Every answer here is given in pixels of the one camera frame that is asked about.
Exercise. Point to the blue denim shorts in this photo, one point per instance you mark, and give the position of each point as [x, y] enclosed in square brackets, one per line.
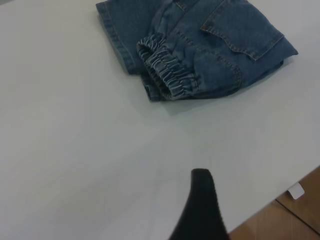
[212, 50]

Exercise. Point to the white plastic table bracket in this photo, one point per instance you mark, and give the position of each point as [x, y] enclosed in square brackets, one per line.
[296, 191]

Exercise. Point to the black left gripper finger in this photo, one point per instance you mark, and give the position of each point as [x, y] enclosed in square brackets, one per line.
[202, 212]

